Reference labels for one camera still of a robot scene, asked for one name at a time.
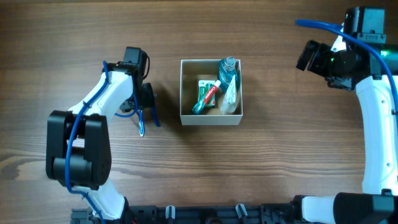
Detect blue disposable razor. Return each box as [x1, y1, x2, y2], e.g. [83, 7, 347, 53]
[151, 106, 160, 127]

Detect blue white toothbrush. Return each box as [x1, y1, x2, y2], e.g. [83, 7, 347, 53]
[137, 110, 145, 137]

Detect red green toothpaste tube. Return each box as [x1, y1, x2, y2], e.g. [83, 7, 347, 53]
[191, 80, 221, 115]

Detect green white soap box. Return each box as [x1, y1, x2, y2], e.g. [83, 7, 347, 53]
[198, 80, 216, 108]

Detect white patterned lotion tube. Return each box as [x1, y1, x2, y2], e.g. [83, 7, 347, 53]
[220, 75, 237, 115]

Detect blue mouthwash bottle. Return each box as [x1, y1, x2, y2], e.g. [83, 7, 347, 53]
[218, 57, 241, 93]

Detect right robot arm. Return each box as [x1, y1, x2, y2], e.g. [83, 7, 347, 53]
[292, 6, 397, 223]

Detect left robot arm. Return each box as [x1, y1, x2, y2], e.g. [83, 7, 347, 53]
[45, 47, 160, 223]

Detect white cardboard box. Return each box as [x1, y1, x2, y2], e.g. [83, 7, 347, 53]
[179, 59, 243, 126]

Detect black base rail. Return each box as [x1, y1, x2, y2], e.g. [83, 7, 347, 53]
[70, 203, 296, 224]

